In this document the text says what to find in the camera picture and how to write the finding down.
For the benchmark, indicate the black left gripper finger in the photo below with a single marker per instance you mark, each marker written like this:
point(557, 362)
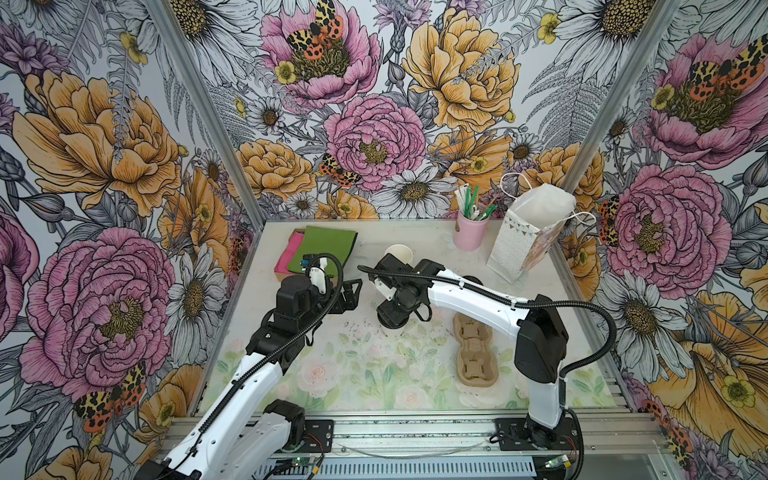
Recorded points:
point(345, 304)
point(352, 289)

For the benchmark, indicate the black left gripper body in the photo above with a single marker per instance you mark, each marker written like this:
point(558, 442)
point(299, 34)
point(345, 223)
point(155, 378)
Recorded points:
point(326, 303)

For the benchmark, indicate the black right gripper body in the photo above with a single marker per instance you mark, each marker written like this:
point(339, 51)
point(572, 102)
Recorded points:
point(399, 307)

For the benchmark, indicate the black plastic cup lid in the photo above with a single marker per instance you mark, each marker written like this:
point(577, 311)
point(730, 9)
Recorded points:
point(392, 316)

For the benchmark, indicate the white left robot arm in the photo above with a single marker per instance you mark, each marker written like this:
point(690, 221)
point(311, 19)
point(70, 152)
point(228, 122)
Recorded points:
point(220, 446)

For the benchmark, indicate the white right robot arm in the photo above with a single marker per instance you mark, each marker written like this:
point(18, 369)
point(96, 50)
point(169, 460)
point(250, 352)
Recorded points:
point(535, 325)

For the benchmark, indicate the stack of paper cups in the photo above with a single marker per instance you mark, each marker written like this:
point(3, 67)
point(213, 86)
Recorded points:
point(401, 252)

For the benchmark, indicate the stack of black lids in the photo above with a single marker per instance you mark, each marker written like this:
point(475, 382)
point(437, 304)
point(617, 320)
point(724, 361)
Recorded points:
point(473, 279)

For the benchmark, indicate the pink paper napkin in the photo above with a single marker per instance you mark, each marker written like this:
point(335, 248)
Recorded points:
point(293, 244)

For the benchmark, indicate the pink plastic straw cup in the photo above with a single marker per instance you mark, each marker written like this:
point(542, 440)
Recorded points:
point(469, 234)

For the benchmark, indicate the brown pulp cup carrier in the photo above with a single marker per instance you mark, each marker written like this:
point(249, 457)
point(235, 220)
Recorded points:
point(476, 364)

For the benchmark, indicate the cartoon animal paper gift bag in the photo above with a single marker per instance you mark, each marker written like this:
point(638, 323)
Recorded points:
point(531, 225)

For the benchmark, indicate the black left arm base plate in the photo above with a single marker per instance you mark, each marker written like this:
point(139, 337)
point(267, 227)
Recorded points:
point(310, 436)

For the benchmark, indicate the white ventilated cable duct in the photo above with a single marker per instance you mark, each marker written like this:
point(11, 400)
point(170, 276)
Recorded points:
point(477, 467)

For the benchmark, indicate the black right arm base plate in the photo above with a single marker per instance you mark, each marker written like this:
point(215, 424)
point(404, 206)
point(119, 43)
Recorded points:
point(522, 434)

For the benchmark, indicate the aluminium front frame rail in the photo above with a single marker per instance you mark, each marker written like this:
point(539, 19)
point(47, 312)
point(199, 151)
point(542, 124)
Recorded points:
point(605, 432)

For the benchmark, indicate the aluminium left corner post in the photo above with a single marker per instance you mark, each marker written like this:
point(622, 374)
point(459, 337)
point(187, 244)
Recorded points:
point(185, 62)

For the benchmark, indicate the aluminium corner post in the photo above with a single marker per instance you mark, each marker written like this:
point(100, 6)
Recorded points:
point(185, 62)
point(650, 36)

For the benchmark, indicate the aluminium right corner post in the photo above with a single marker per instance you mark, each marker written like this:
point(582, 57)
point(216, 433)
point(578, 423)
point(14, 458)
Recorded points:
point(650, 36)

